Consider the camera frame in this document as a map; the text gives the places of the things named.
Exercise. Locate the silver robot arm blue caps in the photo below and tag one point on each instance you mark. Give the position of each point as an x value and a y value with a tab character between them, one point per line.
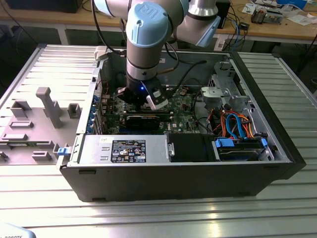
146	29

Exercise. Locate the black RAM slot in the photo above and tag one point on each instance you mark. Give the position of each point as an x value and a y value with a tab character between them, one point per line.
138	112

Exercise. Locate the black graphics card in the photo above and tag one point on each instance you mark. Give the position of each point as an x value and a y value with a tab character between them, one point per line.
142	122

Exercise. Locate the beige case latch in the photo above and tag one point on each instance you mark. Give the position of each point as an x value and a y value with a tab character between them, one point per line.
101	53

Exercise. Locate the green motherboard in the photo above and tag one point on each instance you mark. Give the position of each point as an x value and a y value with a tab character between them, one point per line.
183	116

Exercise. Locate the silver power supply unit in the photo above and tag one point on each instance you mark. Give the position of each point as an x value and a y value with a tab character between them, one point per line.
94	148

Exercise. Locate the grey metal drive cage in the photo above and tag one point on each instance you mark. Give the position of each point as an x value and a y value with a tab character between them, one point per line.
223	74

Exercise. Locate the blue case latch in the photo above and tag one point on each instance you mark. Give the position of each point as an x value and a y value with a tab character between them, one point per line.
63	151

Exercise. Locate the black PC case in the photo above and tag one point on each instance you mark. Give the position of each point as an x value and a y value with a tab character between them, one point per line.
161	183

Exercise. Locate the white printed label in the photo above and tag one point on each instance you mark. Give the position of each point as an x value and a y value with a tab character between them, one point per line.
221	44

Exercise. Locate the grey parts rack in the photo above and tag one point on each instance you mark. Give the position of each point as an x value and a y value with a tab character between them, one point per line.
37	138

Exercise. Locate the hard disk in blue carrier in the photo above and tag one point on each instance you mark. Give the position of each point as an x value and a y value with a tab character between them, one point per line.
237	153

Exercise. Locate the small black upright box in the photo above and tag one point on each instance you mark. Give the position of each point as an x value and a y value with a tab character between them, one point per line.
226	15

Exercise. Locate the wooden desk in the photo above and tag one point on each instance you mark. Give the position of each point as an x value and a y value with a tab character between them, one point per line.
37	17

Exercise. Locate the large black box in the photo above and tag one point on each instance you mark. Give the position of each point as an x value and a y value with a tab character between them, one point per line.
42	6

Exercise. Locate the small black adapter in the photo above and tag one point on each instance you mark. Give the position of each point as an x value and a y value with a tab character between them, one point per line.
244	26

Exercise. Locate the metal heat sink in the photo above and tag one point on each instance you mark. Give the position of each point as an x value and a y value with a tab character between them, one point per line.
258	16

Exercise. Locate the grey electronic device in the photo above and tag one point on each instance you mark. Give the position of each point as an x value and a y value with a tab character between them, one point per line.
273	17

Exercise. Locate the white paper sheet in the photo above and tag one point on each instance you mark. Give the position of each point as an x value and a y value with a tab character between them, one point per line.
301	19

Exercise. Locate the blue box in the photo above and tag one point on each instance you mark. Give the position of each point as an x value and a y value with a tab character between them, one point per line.
294	3

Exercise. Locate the white labelled device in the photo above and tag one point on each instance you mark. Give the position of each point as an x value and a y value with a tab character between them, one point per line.
12	231

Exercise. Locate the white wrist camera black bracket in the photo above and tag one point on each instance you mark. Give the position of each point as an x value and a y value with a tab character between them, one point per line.
158	99

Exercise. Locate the white box wrist camera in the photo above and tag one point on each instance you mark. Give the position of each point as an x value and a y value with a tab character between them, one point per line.
162	60

